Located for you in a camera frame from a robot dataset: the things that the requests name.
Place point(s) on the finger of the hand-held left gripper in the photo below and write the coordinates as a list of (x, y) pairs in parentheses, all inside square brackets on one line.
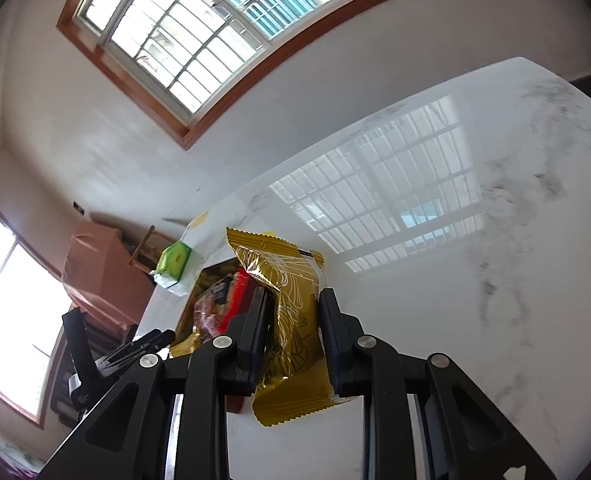
[(117, 361), (153, 341)]

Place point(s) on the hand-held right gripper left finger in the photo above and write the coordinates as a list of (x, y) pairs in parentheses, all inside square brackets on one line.
[(258, 340)]

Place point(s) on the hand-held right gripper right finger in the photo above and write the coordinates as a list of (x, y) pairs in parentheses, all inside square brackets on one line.
[(333, 340)]

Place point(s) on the red and gold tin box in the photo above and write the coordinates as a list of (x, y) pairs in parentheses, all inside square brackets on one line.
[(185, 345)]

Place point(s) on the small gold snack packet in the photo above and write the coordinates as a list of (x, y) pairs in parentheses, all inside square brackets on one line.
[(295, 320)]

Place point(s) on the orange-brown snack packet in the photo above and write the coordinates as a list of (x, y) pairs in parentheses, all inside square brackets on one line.
[(208, 315)]

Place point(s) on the black sesame bar red label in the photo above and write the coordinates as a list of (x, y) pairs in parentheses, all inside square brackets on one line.
[(221, 294)]

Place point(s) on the green tissue pack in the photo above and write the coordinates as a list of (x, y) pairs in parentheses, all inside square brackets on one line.
[(175, 260)]

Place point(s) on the pink covered furniture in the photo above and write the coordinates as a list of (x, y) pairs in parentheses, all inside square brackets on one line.
[(95, 270)]

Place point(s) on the plain side window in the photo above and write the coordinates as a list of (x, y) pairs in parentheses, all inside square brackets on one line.
[(5, 310)]

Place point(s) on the wooden chair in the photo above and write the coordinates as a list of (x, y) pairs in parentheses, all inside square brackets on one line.
[(145, 247)]

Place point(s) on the white card with yellow mark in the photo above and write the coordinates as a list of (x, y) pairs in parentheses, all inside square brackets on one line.
[(198, 220)]

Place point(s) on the dark wall switch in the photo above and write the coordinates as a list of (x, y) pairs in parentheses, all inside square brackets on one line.
[(79, 208)]

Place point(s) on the barred window with wooden frame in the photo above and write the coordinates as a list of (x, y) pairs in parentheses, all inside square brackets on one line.
[(200, 35)]

